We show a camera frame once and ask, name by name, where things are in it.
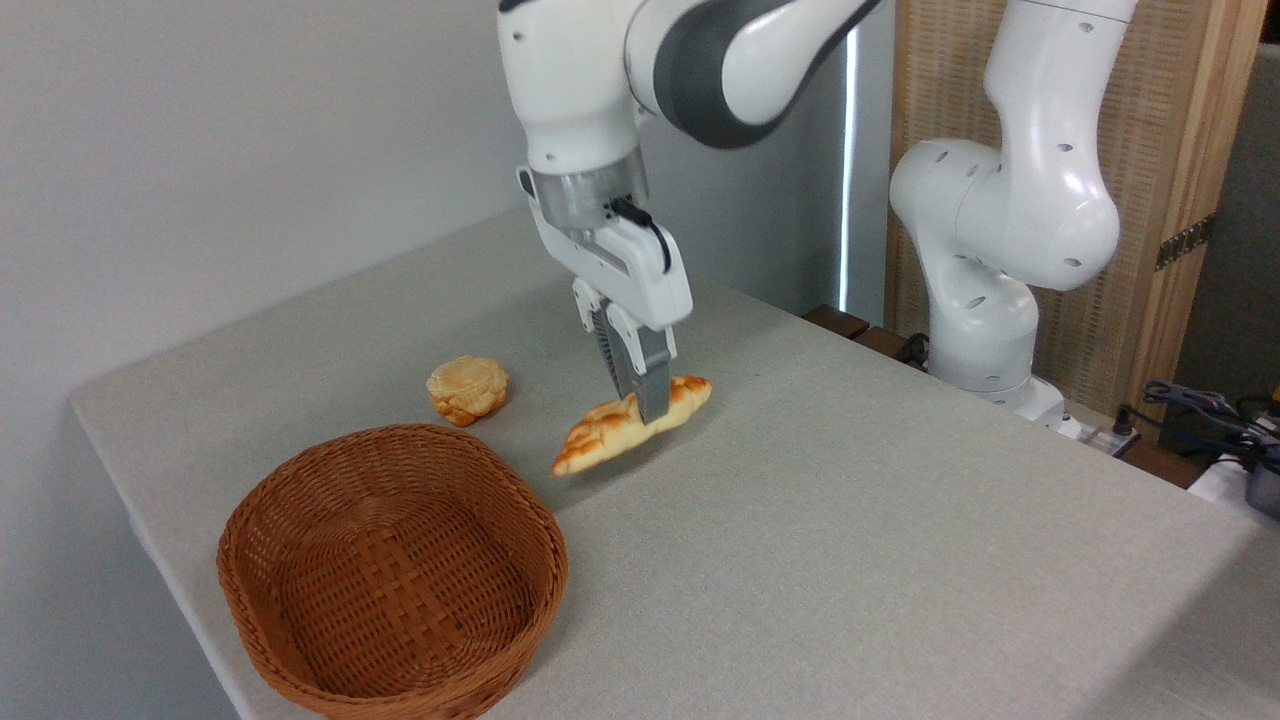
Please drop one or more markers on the brown wooden bench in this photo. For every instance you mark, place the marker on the brown wooden bench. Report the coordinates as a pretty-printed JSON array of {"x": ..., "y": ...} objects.
[{"x": 838, "y": 321}]

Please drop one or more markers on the brass screen hinge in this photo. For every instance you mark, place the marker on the brass screen hinge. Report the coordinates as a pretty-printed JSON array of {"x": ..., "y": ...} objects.
[{"x": 1185, "y": 242}]

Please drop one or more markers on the brown wicker basket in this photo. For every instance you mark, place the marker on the brown wicker basket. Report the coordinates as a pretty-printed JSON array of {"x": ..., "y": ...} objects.
[{"x": 400, "y": 600}]

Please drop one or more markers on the small round bread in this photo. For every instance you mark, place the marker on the small round bread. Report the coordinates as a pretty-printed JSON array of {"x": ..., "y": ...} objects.
[{"x": 465, "y": 390}]

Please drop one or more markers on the long braided bread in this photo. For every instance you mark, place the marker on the long braided bread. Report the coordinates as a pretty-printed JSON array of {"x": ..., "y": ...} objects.
[{"x": 600, "y": 435}]

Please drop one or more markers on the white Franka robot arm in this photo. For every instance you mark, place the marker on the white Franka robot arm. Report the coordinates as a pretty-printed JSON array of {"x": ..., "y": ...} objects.
[{"x": 1020, "y": 200}]

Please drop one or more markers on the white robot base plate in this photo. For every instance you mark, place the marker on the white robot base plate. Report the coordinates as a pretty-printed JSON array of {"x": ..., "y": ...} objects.
[{"x": 1085, "y": 428}]

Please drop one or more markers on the grey tablecloth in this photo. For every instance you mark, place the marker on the grey tablecloth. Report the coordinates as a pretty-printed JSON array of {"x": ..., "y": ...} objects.
[{"x": 850, "y": 550}]

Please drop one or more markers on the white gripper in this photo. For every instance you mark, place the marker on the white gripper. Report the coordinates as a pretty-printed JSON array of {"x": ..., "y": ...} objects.
[{"x": 640, "y": 275}]

